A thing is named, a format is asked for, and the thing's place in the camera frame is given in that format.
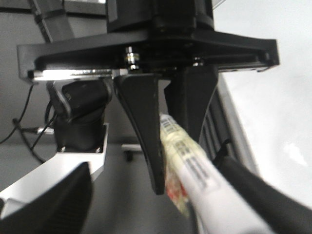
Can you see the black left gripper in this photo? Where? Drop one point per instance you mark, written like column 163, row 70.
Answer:
column 163, row 34

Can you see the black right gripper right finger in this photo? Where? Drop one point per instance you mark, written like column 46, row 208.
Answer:
column 283, row 214

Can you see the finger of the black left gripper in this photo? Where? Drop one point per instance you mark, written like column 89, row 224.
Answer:
column 138, row 95

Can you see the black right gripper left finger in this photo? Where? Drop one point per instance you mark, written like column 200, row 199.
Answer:
column 62, row 209

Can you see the white black dry-erase marker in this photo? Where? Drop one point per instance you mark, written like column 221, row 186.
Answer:
column 220, row 208

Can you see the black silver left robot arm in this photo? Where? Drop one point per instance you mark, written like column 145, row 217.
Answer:
column 79, row 103

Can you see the white whiteboard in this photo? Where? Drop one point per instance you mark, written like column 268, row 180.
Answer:
column 275, row 106

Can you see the grey stand leg with caster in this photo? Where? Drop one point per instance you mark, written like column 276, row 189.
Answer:
column 130, row 149

